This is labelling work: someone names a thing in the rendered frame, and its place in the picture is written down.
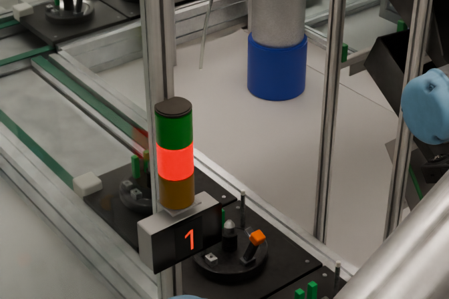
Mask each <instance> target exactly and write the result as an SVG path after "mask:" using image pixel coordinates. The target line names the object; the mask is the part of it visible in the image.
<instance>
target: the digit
mask: <svg viewBox="0 0 449 299"><path fill-rule="evenodd" d="M174 233H175V248H176V262H177V261H179V260H181V259H183V258H185V257H187V256H189V255H191V254H193V253H195V252H197V251H199V250H201V249H203V245H202V216H201V217H199V218H197V219H195V220H193V221H191V222H189V223H187V224H185V225H183V226H181V227H179V228H177V229H174Z"/></svg>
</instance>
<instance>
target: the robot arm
mask: <svg viewBox="0 0 449 299"><path fill-rule="evenodd" d="M401 107H402V108H401V111H402V112H403V118H404V121H405V123H406V125H407V127H408V129H409V130H410V131H411V132H412V134H413V135H414V136H415V137H417V138H418V139H419V140H420V141H422V142H424V143H427V144H431V145H438V144H441V143H444V142H446V141H449V64H448V65H445V66H442V67H439V68H432V69H429V70H428V71H427V72H426V73H425V74H423V75H420V76H418V77H416V78H414V79H412V80H411V81H409V82H408V84H407V85H406V86H405V88H404V90H403V92H402V97H401ZM420 168H421V171H422V173H423V176H424V179H425V181H426V183H427V184H435V185H434V186H433V188H432V189H431V190H430V191H429V192H428V193H427V194H426V195H425V196H424V197H423V198H422V200H421V201H420V202H419V203H418V204H417V205H416V207H415V208H414V209H413V210H412V211H411V212H410V213H409V214H408V215H407V216H406V217H405V218H404V220H403V221H402V222H401V223H400V224H399V225H398V227H397V228H396V229H395V230H394V231H393V232H392V233H391V234H390V235H389V236H388V237H387V239H386V240H385V241H384V242H383V243H382V244H381V246H380V247H379V248H378V249H377V250H376V251H375V252H374V253H373V254H372V255H371V256H370V258H369V259H368V260H367V261H366V262H365V263H364V265H363V266H362V267H361V268H360V269H359V270H358V271H357V272H356V273H355V274H354V275H353V277H352V278H351V279H350V280H349V281H348V282H347V284H346V285H345V286H344V287H343V288H342V289H341V290H340V291H339V292H338V293H337V294H336V296H335V297H334V298H333V299H449V154H438V155H435V156H433V157H431V158H430V159H428V162H426V163H425V164H424V165H422V166H420Z"/></svg>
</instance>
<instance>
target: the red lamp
mask: <svg viewBox="0 0 449 299"><path fill-rule="evenodd" d="M156 151H157V164H158V173H159V175H160V176H161V177H163V178H164V179H167V180H172V181H178V180H183V179H186V178H188V177H190V176H191V175H192V174H193V171H194V151H193V142H192V143H191V144H190V145H189V146H188V147H186V148H184V149H179V150H169V149H164V148H162V147H160V146H159V145H158V144H157V143H156Z"/></svg>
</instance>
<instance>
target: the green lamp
mask: <svg viewBox="0 0 449 299"><path fill-rule="evenodd" d="M154 115H155V128H156V143H157V144H158V145H159V146H160V147H162V148H164V149H166V150H181V149H184V148H186V147H188V146H189V145H190V144H191V143H192V142H193V126H192V110H191V112H190V113H188V114H187V115H185V116H182V117H177V118H167V117H162V116H161V115H158V114H157V113H156V112H155V110H154Z"/></svg>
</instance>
